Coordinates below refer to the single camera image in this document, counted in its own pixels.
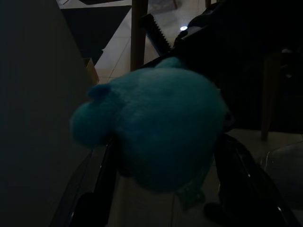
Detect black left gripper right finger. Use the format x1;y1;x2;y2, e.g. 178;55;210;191
213;132;295;227

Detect teal plush keychain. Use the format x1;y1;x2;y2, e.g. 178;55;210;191
70;56;234;211

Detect dark floor carpet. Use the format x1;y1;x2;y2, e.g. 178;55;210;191
60;5;132;66

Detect wooden table leg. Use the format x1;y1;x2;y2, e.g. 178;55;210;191
131;0;149;71

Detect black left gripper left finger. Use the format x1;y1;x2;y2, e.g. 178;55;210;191
71;138;121;227

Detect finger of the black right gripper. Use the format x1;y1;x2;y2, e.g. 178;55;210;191
139;13;173;57

